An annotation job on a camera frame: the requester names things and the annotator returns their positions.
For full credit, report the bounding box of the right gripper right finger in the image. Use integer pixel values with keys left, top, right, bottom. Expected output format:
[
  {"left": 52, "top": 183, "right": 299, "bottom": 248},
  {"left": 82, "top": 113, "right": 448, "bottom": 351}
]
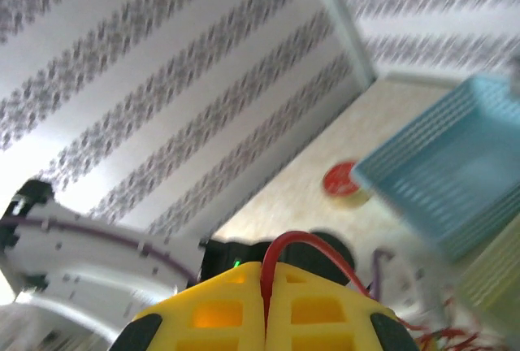
[{"left": 266, "top": 263, "right": 422, "bottom": 351}]

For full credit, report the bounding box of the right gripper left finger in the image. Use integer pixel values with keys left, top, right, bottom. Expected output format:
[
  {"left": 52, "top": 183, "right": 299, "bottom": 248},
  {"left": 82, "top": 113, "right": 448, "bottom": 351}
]
[{"left": 115, "top": 261, "right": 269, "bottom": 351}]

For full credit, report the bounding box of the red wire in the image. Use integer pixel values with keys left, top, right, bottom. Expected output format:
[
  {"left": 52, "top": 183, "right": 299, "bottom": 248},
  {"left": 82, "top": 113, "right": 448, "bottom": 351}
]
[
  {"left": 261, "top": 231, "right": 373, "bottom": 311},
  {"left": 396, "top": 314, "right": 492, "bottom": 351}
]

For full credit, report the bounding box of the blue plastic basket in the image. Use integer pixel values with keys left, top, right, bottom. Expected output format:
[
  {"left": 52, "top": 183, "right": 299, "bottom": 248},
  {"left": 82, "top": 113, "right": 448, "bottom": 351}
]
[{"left": 351, "top": 73, "right": 520, "bottom": 262}]

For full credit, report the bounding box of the round red gold tin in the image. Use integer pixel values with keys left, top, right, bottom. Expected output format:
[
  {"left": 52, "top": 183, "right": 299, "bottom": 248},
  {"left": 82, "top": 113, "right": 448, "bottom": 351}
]
[{"left": 323, "top": 158, "right": 373, "bottom": 210}]

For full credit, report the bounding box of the small pale green basket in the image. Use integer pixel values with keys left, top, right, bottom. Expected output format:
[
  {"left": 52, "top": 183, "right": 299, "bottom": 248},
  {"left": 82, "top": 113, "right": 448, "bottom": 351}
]
[{"left": 457, "top": 220, "right": 520, "bottom": 327}]

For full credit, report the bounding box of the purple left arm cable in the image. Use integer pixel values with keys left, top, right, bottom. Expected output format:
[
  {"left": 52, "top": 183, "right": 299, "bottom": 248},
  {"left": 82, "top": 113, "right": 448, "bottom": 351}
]
[{"left": 0, "top": 214, "right": 395, "bottom": 299}]

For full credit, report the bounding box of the aluminium frame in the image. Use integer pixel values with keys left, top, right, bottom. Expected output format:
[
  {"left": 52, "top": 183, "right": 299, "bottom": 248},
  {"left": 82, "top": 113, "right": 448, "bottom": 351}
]
[{"left": 302, "top": 0, "right": 460, "bottom": 90}]

